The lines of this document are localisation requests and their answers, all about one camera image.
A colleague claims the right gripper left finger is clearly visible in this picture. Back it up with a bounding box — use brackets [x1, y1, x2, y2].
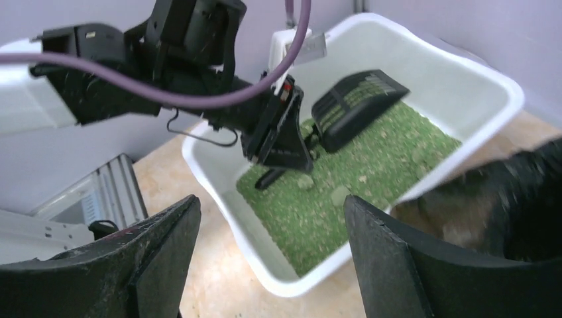
[1, 195, 201, 317]

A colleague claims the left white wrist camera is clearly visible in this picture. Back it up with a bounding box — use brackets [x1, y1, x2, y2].
[268, 26, 328, 95]

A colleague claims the black garbage bag liner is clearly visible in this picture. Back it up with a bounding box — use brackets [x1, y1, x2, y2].
[390, 138, 561, 262]

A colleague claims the green litter clump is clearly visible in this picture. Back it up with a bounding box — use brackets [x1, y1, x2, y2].
[296, 175, 315, 191]
[330, 185, 351, 208]

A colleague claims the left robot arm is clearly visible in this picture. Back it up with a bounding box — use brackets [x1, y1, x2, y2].
[1, 1, 313, 173]

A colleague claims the white plastic litter box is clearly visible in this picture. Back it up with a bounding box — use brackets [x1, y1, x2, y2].
[182, 13, 525, 297]

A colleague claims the black litter scoop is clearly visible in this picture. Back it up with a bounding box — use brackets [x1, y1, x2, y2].
[254, 69, 412, 191]

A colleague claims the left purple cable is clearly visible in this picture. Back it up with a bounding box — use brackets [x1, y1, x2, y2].
[0, 0, 313, 111]

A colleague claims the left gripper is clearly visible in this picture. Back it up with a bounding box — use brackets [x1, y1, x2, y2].
[241, 75, 313, 172]

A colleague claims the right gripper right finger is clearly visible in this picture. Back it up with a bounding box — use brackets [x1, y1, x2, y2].
[344, 195, 561, 317]

